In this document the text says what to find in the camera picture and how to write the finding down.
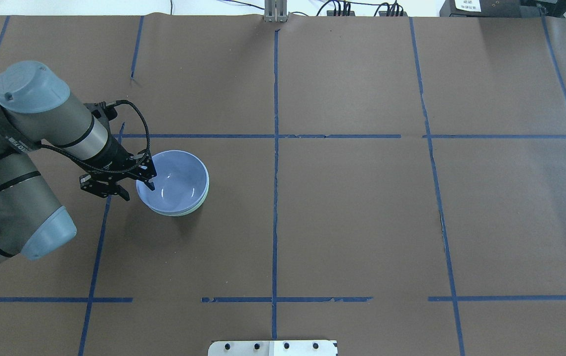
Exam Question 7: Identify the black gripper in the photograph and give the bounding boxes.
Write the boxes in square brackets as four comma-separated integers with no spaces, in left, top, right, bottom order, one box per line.
[79,152,157,201]

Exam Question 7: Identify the blue ceramic bowl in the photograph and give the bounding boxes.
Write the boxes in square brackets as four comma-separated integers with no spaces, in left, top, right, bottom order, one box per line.
[136,150,210,212]

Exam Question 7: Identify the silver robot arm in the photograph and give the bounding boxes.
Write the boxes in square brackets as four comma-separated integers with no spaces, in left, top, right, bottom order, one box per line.
[0,60,157,265]

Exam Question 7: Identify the green ceramic bowl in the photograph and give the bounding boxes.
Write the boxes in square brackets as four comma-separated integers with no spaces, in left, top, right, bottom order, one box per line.
[149,189,210,217]

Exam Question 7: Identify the black power strip left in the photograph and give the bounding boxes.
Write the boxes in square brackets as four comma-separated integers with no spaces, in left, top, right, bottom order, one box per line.
[326,5,356,17]

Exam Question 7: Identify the brown paper table cover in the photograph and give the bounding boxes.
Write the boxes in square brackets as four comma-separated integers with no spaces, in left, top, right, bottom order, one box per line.
[0,13,566,356]

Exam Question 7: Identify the black box with label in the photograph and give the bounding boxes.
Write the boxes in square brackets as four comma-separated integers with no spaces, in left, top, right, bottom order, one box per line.
[439,0,542,18]

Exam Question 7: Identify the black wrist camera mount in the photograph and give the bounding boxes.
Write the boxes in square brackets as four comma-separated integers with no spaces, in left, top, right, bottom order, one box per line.
[84,101,118,133]

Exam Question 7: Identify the grey aluminium frame post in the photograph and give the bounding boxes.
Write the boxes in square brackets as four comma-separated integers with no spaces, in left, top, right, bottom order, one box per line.
[264,0,289,23]

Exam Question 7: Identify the white metal base plate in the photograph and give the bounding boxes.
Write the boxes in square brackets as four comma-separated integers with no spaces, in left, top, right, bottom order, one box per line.
[208,340,339,356]

